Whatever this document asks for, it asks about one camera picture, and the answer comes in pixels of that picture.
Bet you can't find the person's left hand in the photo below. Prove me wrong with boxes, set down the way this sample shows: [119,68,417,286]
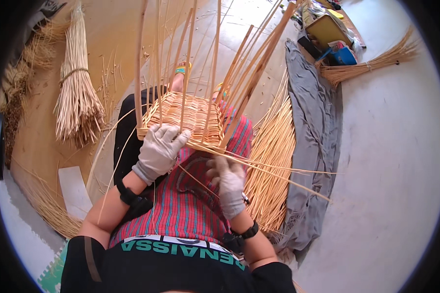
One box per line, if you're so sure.
[132,123,192,186]

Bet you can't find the long loose wicker strand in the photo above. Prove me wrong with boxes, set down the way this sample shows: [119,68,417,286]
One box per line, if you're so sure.
[85,106,147,225]

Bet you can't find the black wrist band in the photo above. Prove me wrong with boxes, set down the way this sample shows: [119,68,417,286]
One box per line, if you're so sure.
[222,220,260,254]
[115,178,153,217]

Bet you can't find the straw broom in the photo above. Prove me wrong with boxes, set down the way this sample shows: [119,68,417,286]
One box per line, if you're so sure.
[320,26,419,88]

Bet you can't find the thin wicker weaving rod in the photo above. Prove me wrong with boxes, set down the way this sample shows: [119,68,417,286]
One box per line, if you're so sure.
[205,148,337,175]
[186,142,332,203]

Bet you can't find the curved heap of thin straw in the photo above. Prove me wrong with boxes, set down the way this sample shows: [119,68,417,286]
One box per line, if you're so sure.
[13,159,83,239]

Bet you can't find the unfinished wicker basket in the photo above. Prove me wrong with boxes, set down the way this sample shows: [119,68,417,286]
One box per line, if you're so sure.
[133,0,306,155]

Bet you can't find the person's legs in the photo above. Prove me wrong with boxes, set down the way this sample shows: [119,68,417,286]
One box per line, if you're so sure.
[109,62,254,250]

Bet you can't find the white flat board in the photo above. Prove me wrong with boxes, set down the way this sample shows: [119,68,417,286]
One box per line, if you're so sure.
[57,166,93,221]

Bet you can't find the tied bundle of wicker rods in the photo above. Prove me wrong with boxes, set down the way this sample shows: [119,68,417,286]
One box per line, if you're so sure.
[53,3,106,148]

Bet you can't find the person's right hand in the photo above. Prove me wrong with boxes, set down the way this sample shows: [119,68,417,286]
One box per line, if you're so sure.
[206,155,247,220]

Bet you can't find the grey cloth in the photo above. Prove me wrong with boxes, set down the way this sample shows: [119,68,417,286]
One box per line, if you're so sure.
[269,38,343,264]

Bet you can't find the person's body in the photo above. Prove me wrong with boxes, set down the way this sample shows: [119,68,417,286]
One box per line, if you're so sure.
[60,234,297,293]

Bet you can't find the loose pile of wicker rods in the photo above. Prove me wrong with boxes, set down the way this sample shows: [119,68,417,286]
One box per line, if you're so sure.
[244,70,297,233]

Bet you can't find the heap of brown straw bundles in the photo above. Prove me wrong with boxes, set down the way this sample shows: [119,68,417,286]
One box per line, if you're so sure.
[0,20,70,170]

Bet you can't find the green white foam mat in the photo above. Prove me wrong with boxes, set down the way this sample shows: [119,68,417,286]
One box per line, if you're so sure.
[37,240,70,293]

